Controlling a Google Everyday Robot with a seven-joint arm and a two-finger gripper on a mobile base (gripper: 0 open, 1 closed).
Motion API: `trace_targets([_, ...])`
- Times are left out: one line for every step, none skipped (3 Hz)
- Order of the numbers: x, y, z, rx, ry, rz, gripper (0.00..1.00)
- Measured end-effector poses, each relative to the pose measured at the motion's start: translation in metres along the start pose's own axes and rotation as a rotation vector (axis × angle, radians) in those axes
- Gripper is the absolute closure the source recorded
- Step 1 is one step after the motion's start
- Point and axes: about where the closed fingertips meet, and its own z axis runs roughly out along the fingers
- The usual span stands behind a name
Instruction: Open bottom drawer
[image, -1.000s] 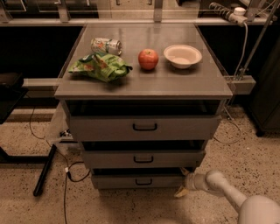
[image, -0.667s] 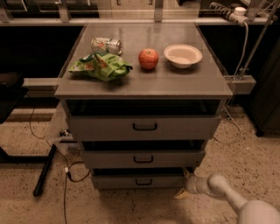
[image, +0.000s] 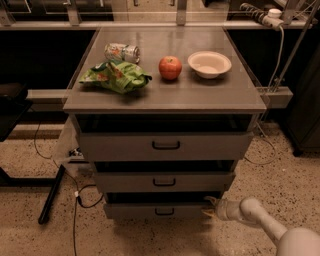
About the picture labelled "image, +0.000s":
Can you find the white power strip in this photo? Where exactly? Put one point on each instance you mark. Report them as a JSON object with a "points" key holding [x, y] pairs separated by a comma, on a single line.
{"points": [[270, 18]]}

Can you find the red apple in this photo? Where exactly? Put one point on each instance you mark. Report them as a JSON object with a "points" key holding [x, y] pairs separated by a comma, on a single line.
{"points": [[170, 67]]}

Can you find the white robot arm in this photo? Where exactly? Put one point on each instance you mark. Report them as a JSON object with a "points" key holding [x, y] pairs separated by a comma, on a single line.
{"points": [[250, 211]]}

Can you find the crushed soda can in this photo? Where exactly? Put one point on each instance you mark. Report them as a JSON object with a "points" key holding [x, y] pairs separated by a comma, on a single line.
{"points": [[122, 52]]}

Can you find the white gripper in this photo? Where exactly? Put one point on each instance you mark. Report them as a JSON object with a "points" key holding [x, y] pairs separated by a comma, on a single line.
{"points": [[222, 209]]}

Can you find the dark cabinet at right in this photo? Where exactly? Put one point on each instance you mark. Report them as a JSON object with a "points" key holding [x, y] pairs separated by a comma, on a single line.
{"points": [[303, 115]]}

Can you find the grey bottom drawer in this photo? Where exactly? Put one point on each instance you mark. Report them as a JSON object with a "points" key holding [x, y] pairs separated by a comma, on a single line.
{"points": [[158, 204]]}

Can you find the grey top drawer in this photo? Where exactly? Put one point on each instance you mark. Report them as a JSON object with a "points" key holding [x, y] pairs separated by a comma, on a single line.
{"points": [[161, 138]]}

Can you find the black desk frame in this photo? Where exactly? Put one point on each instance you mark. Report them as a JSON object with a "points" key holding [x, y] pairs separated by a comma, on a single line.
{"points": [[13, 106]]}

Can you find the grey drawer cabinet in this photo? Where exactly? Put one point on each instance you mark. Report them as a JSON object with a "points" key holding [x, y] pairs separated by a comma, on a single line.
{"points": [[233, 95]]}

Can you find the white paper bowl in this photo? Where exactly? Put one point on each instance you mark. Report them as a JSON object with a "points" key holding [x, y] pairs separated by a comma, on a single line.
{"points": [[208, 64]]}

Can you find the green chip bag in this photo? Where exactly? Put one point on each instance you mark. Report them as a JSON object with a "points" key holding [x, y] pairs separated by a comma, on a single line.
{"points": [[119, 76]]}

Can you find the grey metal rail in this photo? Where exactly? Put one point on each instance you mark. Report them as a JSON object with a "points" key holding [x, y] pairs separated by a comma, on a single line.
{"points": [[276, 100]]}

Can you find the grey drawer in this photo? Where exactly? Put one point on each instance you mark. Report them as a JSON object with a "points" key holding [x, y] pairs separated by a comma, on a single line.
{"points": [[158, 204], [163, 176], [161, 138]]}

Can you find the grey middle drawer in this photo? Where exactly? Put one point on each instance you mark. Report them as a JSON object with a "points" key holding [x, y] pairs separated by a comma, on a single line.
{"points": [[163, 176]]}

